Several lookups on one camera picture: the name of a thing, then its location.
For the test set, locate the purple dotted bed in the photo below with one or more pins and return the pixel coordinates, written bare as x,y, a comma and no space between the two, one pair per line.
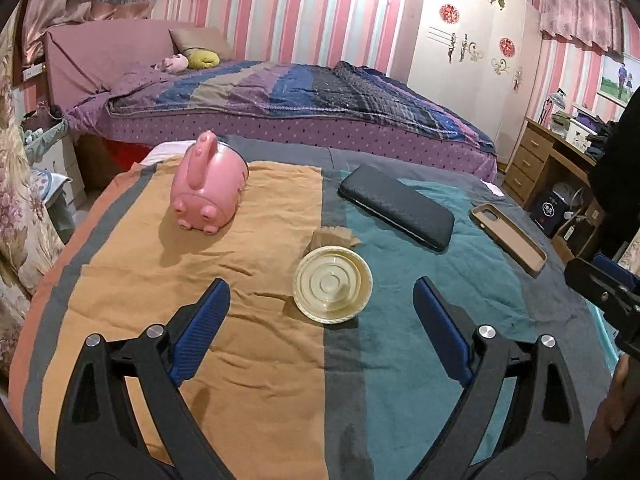
300,135

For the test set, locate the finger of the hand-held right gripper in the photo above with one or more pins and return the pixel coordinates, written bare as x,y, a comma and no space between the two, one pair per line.
590,280

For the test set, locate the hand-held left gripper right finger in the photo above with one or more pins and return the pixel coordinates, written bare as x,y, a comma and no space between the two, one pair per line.
440,325

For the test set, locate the striped plaid blanket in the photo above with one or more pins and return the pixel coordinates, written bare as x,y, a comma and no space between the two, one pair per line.
300,90

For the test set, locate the cream round plastic lid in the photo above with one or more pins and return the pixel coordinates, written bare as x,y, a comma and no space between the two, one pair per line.
332,282

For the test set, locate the wooden desk with drawers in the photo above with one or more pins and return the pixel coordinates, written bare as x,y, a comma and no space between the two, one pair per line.
525,155

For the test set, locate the pink curtain valance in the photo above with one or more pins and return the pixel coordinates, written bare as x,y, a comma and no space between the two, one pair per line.
575,15

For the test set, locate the yellow plush toy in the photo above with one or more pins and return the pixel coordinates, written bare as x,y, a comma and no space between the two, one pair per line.
202,59

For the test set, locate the black hanging coat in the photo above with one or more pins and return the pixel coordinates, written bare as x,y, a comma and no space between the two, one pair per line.
620,185

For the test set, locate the white fan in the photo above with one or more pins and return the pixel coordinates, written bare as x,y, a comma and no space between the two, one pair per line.
567,195

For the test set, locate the dark blue box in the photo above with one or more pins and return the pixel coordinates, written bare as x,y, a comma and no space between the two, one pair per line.
547,210

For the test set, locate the white wardrobe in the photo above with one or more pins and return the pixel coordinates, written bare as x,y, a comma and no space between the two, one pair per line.
450,85

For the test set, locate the person's right hand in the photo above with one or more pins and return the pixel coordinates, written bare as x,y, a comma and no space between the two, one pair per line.
620,395

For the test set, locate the floral fabric drape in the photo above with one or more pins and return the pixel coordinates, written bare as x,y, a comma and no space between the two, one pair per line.
25,240

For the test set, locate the desk lamp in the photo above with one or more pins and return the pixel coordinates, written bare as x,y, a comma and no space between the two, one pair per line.
556,102

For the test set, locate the brown phone case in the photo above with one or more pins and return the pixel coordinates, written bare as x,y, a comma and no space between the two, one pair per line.
510,240

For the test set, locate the black rectangular case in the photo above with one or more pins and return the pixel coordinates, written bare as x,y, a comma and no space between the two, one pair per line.
400,205

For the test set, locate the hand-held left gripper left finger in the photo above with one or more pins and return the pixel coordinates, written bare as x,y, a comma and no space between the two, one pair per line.
200,330

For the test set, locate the beige pillow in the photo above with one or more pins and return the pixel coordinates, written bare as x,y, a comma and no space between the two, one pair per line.
200,37

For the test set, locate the small framed wall picture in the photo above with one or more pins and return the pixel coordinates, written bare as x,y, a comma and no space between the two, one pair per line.
617,80

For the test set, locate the teal cloth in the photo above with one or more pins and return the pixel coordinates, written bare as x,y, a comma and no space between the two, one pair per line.
400,360

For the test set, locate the white box on desk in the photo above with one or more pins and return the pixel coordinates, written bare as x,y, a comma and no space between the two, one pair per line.
580,127

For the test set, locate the pink plush toy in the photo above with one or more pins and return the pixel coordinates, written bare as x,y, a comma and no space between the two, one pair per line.
171,63

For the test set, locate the orange cloth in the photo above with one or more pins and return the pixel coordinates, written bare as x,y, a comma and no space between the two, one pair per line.
125,270

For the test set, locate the white nightstand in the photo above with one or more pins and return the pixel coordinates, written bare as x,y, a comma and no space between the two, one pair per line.
55,160

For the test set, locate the white paper slip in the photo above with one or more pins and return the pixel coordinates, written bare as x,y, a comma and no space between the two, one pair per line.
492,188

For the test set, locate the pink piggy bank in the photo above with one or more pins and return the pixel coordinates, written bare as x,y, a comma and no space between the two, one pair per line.
210,190

